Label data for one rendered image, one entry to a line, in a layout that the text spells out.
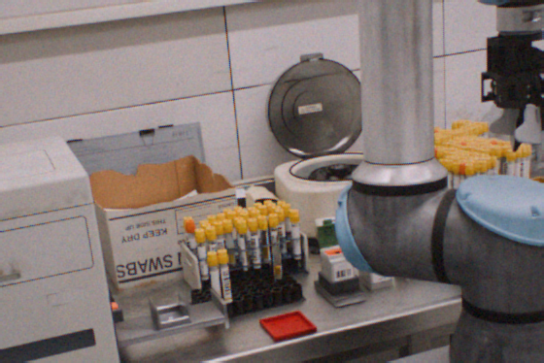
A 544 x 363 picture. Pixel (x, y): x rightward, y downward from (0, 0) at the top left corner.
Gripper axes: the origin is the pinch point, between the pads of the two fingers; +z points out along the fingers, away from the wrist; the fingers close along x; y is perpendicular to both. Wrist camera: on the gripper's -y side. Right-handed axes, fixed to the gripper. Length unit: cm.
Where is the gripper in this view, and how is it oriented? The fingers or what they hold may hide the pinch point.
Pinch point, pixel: (529, 148)
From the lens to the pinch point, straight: 153.5
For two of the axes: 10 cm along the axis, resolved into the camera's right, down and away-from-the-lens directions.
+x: 2.6, 2.9, -9.2
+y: -9.6, 1.8, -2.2
